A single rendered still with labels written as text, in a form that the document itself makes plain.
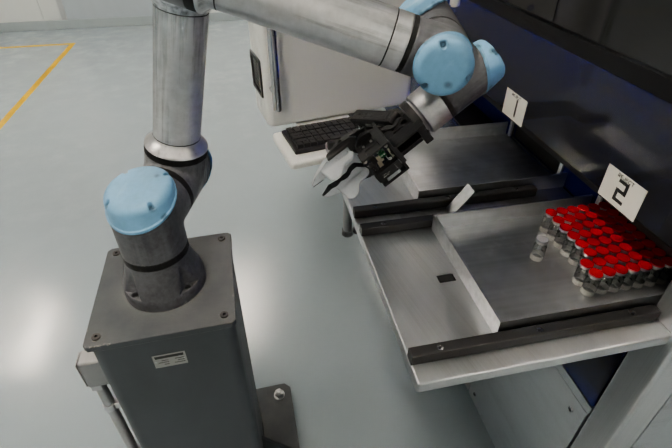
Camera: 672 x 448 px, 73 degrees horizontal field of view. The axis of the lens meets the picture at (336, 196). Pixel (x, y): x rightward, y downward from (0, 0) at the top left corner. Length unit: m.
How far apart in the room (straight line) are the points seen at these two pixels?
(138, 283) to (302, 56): 0.80
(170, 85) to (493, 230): 0.64
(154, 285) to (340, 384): 0.97
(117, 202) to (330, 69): 0.82
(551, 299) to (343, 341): 1.10
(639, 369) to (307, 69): 1.07
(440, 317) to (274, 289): 1.31
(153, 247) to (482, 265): 0.57
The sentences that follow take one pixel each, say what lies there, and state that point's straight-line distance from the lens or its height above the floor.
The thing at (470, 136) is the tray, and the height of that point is 0.88.
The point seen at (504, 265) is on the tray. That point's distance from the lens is 0.86.
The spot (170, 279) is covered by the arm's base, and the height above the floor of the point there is 0.85.
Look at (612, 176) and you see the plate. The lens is 0.88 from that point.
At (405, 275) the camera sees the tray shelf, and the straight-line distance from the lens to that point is 0.80.
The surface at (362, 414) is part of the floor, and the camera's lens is 1.65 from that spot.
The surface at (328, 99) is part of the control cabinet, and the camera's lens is 1.46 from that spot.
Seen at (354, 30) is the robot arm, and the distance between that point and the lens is 0.59.
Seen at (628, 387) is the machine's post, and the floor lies 0.73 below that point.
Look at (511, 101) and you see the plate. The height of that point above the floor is 1.03.
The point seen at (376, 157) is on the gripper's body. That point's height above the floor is 1.07.
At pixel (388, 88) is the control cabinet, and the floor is 0.87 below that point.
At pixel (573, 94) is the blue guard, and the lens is 0.95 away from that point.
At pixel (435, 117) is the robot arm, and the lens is 0.75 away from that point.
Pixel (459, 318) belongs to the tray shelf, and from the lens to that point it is 0.76.
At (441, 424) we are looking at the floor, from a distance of 1.67.
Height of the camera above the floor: 1.44
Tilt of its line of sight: 35 degrees down
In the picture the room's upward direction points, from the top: straight up
